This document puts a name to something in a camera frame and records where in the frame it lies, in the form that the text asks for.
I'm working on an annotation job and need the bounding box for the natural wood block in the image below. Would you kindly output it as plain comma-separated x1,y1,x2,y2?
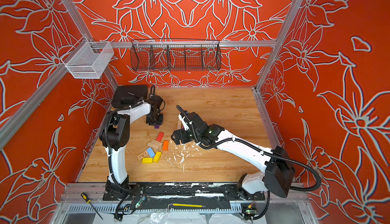
147,142,159,150
151,139,163,147
177,120,182,130

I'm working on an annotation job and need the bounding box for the red block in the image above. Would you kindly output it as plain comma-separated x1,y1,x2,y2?
156,132,164,142

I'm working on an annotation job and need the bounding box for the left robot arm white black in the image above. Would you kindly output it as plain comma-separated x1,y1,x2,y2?
99,85,165,197

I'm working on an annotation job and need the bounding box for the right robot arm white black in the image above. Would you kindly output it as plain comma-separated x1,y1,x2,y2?
171,105,322,198

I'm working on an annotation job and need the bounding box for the orange block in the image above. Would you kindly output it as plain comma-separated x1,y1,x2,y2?
162,140,169,151

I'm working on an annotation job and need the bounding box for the yellow block upright lower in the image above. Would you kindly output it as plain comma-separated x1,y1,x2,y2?
152,151,162,163

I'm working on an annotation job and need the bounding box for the blue block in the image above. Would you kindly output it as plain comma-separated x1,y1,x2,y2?
146,147,155,158

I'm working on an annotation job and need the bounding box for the black plastic tool case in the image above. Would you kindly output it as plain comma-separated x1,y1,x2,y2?
111,85,148,108

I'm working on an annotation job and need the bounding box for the yellow block bottom left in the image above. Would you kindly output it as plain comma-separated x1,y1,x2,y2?
142,158,153,164

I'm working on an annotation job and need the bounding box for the printed wooden block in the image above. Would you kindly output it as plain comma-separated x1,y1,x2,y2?
137,151,149,160

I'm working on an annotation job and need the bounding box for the yellow pencil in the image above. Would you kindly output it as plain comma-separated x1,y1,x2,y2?
172,203,203,208

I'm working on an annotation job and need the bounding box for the white mesh basket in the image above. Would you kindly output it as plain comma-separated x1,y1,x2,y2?
60,36,114,80

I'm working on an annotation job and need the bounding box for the yellow black screwdriver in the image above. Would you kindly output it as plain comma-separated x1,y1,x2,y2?
81,193,103,220

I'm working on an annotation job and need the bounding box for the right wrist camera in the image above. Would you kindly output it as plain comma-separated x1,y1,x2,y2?
178,114,192,131

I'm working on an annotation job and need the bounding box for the black wire basket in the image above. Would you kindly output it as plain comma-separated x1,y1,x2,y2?
130,39,222,72

